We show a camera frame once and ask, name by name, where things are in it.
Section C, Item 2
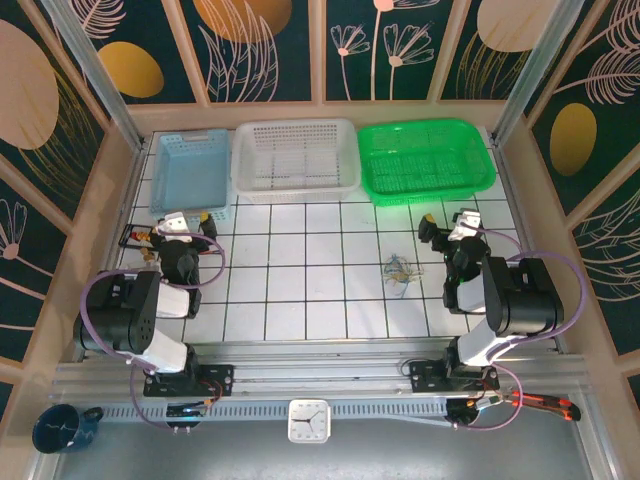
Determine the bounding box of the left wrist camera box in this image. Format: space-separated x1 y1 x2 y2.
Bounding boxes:
153 212 192 235

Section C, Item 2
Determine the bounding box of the aluminium table side rail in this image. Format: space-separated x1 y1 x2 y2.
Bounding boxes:
73 142 151 362
487 127 567 352

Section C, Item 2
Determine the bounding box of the thin blue cable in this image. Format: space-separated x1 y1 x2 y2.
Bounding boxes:
382 253 426 300

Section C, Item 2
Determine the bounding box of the thin green cable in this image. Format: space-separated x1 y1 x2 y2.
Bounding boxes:
387 255 425 291

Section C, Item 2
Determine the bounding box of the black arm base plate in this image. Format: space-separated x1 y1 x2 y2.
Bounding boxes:
143 363 235 399
408 359 501 394

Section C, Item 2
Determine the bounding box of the white square clock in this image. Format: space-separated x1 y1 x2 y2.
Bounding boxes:
287 398 332 445

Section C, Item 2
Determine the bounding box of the small black controller board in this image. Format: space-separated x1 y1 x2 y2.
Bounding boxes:
166 402 209 417
446 397 501 425

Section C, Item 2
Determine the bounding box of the small black frame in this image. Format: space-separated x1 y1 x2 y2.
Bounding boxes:
121 223 154 250

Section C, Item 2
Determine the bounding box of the aluminium corner post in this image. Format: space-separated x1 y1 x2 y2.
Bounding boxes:
39 0 147 151
492 0 587 146

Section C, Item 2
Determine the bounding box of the white plastic basket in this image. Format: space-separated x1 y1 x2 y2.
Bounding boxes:
232 117 362 205

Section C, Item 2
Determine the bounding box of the dark blue mug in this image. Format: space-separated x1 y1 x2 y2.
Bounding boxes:
32 403 105 455

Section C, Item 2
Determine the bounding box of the thin white cable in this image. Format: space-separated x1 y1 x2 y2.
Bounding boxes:
384 257 427 296

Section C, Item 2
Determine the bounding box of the green plastic basket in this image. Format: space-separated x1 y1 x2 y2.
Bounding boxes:
356 117 497 208

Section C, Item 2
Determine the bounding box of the grey slotted cable duct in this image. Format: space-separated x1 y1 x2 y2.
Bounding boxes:
99 397 454 422

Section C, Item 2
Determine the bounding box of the light blue plastic basket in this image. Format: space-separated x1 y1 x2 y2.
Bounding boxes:
148 128 234 224

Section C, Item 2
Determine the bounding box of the orange black utility knife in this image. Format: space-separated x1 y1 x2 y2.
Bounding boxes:
509 390 583 422

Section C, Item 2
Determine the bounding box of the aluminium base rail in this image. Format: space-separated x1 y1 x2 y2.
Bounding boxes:
49 341 594 401

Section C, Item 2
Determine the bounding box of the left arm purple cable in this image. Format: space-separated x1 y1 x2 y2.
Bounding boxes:
79 227 226 432

